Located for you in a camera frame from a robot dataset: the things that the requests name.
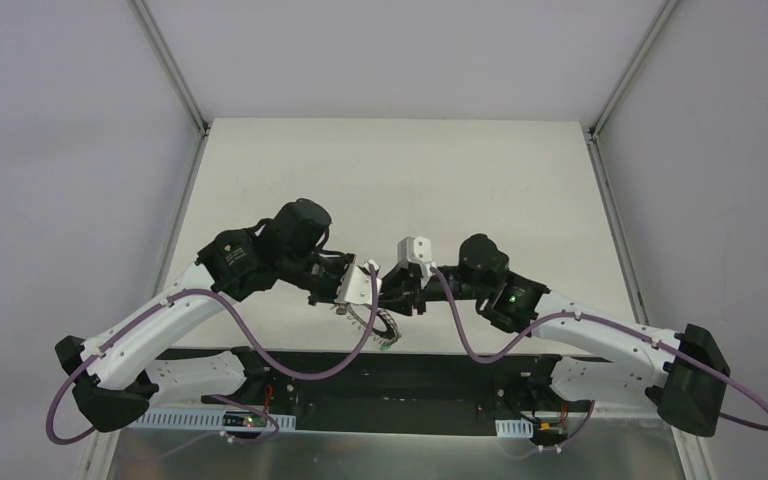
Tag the aluminium frame rail left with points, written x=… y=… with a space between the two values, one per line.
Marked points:
x=169 y=65

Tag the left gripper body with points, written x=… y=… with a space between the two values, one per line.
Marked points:
x=330 y=284

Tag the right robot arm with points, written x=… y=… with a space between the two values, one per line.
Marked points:
x=678 y=375

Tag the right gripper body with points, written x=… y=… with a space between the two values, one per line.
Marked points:
x=412 y=291

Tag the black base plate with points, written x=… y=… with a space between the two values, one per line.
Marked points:
x=392 y=393

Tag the left circuit board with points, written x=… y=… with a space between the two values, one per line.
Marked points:
x=243 y=420

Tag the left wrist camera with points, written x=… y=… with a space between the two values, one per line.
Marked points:
x=356 y=285

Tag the aluminium frame rail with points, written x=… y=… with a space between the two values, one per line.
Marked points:
x=169 y=65
x=656 y=28

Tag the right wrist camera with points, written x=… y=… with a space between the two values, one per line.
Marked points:
x=414 y=250

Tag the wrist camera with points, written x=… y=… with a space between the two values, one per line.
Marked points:
x=414 y=250
x=356 y=285

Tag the circuit board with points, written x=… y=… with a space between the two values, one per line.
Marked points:
x=547 y=432
x=243 y=420

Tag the right circuit board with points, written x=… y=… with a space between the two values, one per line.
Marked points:
x=547 y=432

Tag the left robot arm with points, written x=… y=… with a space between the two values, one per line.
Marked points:
x=117 y=375

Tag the aluminium frame rail right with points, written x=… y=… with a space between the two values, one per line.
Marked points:
x=656 y=28

